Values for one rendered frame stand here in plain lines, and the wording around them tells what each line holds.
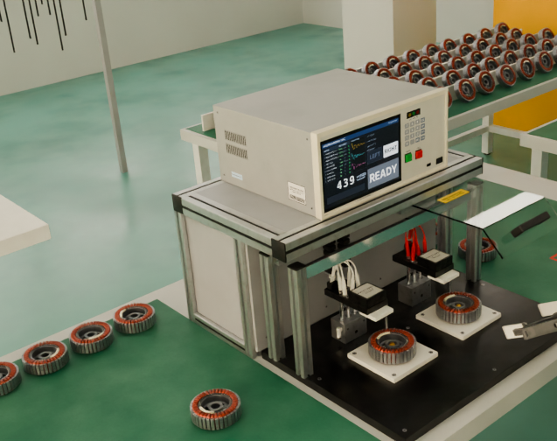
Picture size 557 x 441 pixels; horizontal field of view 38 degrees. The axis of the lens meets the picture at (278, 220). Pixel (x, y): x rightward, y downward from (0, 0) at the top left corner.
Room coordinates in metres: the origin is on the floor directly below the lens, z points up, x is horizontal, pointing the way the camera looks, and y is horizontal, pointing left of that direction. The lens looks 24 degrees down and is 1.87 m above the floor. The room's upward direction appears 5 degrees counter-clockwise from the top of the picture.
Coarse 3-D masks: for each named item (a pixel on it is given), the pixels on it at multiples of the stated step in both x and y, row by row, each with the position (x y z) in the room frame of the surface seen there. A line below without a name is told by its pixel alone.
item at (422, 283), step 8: (416, 280) 1.89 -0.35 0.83; (424, 280) 1.89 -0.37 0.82; (400, 288) 1.88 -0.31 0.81; (408, 288) 1.86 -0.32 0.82; (416, 288) 1.86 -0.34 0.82; (424, 288) 1.88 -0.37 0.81; (400, 296) 1.88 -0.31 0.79; (408, 296) 1.86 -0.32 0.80; (416, 296) 1.86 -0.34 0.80; (424, 296) 1.88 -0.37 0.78; (408, 304) 1.86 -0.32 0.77
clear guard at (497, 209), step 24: (480, 192) 1.88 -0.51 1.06; (504, 192) 1.86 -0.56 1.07; (528, 192) 1.85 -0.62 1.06; (456, 216) 1.75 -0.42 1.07; (480, 216) 1.74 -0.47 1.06; (504, 216) 1.73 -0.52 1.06; (528, 216) 1.75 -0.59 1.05; (552, 216) 1.78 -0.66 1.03; (504, 240) 1.67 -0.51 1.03; (528, 240) 1.70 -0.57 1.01
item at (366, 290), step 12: (336, 288) 1.75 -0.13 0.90; (348, 288) 1.74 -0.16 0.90; (360, 288) 1.70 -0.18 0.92; (372, 288) 1.70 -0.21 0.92; (348, 300) 1.69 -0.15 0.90; (360, 300) 1.66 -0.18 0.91; (372, 300) 1.66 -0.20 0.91; (384, 300) 1.68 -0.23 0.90; (348, 312) 1.74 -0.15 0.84; (360, 312) 1.67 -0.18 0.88; (372, 312) 1.65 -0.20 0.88; (384, 312) 1.65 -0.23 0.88
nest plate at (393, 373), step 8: (416, 344) 1.66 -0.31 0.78; (352, 352) 1.65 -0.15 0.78; (360, 352) 1.64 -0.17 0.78; (368, 352) 1.64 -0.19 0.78; (416, 352) 1.62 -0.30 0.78; (424, 352) 1.62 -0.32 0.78; (432, 352) 1.62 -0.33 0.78; (360, 360) 1.61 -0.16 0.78; (368, 360) 1.60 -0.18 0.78; (376, 360) 1.60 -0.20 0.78; (416, 360) 1.59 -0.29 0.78; (424, 360) 1.59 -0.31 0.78; (368, 368) 1.59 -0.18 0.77; (376, 368) 1.57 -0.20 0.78; (384, 368) 1.57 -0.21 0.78; (392, 368) 1.56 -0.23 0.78; (400, 368) 1.56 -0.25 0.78; (408, 368) 1.56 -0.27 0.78; (416, 368) 1.57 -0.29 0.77; (384, 376) 1.55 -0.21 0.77; (392, 376) 1.53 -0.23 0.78; (400, 376) 1.54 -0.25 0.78
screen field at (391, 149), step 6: (390, 144) 1.82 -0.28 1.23; (396, 144) 1.83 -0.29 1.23; (372, 150) 1.78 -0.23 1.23; (378, 150) 1.79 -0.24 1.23; (384, 150) 1.81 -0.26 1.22; (390, 150) 1.82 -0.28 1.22; (396, 150) 1.83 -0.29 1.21; (372, 156) 1.78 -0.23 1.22; (378, 156) 1.79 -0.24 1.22; (384, 156) 1.81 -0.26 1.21; (372, 162) 1.78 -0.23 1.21
